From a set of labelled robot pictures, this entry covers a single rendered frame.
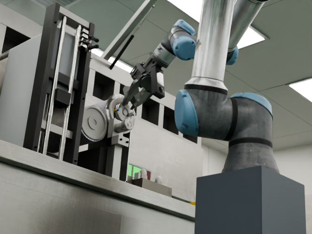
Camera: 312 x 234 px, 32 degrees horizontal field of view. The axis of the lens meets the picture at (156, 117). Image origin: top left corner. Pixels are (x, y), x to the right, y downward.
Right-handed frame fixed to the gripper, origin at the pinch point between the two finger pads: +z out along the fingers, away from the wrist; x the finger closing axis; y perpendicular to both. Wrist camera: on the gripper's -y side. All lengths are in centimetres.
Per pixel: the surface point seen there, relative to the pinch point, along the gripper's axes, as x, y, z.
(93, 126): 12.1, -5.5, 10.3
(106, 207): 25, -48, 12
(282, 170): -450, 224, 70
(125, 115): -0.8, -0.5, 3.8
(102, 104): 5.7, 6.0, 6.0
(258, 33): -197, 162, -44
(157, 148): -55, 29, 24
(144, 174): -12.4, -15.3, 16.0
